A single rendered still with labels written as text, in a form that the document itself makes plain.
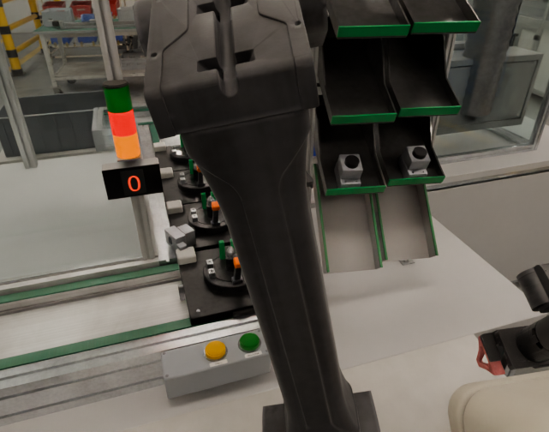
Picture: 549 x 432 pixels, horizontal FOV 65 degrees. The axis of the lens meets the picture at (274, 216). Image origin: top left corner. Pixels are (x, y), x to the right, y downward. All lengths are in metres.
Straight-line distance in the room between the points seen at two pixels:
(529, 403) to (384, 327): 0.76
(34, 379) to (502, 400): 0.80
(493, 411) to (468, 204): 1.69
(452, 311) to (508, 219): 1.12
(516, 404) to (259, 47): 0.31
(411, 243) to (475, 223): 1.03
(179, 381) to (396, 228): 0.62
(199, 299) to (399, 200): 0.55
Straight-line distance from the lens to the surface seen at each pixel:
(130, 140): 0.98
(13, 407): 1.03
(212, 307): 0.99
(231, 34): 0.23
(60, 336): 1.10
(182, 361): 0.91
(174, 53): 0.22
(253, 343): 0.91
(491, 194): 2.11
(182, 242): 1.15
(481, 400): 0.42
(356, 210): 1.09
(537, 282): 0.80
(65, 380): 0.97
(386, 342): 1.09
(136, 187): 1.02
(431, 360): 1.08
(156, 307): 1.10
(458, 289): 1.29
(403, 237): 1.13
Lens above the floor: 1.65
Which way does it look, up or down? 32 degrees down
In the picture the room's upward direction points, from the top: straight up
